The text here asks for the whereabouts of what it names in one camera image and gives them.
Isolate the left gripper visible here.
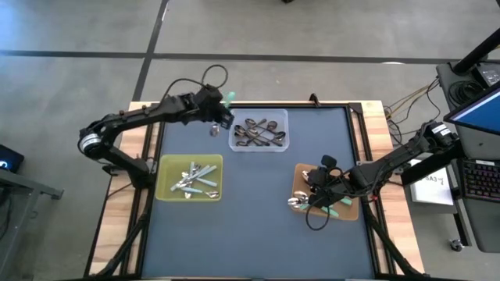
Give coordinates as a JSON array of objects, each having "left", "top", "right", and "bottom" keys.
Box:
[{"left": 189, "top": 95, "right": 237, "bottom": 130}]

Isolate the orange plastic bin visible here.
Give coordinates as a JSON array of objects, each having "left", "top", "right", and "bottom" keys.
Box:
[{"left": 291, "top": 162, "right": 360, "bottom": 222}]

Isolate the clear plastic bin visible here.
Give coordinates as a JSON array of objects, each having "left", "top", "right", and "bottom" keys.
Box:
[{"left": 228, "top": 108, "right": 291, "bottom": 154}]

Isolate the yellow plastic bin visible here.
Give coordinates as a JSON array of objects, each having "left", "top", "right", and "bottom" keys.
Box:
[{"left": 155, "top": 153, "right": 225, "bottom": 203}]

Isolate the dark grey-blue table mat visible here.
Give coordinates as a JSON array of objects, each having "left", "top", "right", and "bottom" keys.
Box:
[{"left": 140, "top": 105, "right": 377, "bottom": 279}]

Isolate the black diagonal beam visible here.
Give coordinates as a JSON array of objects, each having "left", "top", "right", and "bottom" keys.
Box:
[{"left": 401, "top": 144, "right": 464, "bottom": 187}]

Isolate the white paper sheet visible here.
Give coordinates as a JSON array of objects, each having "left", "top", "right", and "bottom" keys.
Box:
[{"left": 409, "top": 158, "right": 456, "bottom": 207}]

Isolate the caster wheel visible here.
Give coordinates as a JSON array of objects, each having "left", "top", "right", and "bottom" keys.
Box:
[{"left": 448, "top": 237, "right": 466, "bottom": 253}]

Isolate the backlit black keyboard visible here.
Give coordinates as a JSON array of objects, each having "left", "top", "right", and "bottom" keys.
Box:
[{"left": 459, "top": 158, "right": 500, "bottom": 204}]

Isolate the grey workstation cart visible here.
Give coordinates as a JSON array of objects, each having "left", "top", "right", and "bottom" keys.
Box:
[{"left": 436, "top": 61, "right": 500, "bottom": 254}]

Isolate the computer monitor blue screen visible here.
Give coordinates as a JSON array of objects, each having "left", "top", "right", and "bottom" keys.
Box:
[{"left": 443, "top": 80, "right": 500, "bottom": 137}]

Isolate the black power adapter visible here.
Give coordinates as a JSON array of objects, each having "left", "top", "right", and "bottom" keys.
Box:
[{"left": 472, "top": 64, "right": 500, "bottom": 89}]

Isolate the black pole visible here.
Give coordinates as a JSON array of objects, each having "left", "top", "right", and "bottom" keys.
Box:
[{"left": 452, "top": 29, "right": 500, "bottom": 75}]

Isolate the black device blue light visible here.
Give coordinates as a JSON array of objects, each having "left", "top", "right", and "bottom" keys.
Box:
[{"left": 0, "top": 143, "right": 25, "bottom": 175}]

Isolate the grey side table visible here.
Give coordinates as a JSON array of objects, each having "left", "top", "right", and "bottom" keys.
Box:
[{"left": 0, "top": 167, "right": 65, "bottom": 281}]

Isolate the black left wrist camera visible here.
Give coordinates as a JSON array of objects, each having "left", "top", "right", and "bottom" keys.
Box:
[{"left": 201, "top": 84, "right": 223, "bottom": 105}]

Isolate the black aluminium table frame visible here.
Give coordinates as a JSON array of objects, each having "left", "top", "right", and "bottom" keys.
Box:
[{"left": 84, "top": 92, "right": 425, "bottom": 281}]

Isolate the black right camera cable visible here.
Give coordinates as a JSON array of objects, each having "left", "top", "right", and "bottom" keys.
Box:
[{"left": 304, "top": 202, "right": 332, "bottom": 232}]

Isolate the black camera cable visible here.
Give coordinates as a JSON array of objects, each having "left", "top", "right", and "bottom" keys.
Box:
[
  {"left": 304, "top": 202, "right": 332, "bottom": 232},
  {"left": 161, "top": 63, "right": 230, "bottom": 103}
]

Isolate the black left camera cable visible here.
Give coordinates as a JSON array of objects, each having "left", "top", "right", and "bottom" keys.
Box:
[{"left": 161, "top": 63, "right": 230, "bottom": 103}]

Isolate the yellow cable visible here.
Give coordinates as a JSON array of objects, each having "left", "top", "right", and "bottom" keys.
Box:
[{"left": 389, "top": 80, "right": 441, "bottom": 110}]

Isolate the black floor cable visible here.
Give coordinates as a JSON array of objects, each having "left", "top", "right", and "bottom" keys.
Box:
[{"left": 384, "top": 77, "right": 445, "bottom": 148}]

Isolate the coiled black cable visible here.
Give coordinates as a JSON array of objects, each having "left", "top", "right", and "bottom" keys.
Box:
[{"left": 447, "top": 79, "right": 478, "bottom": 105}]

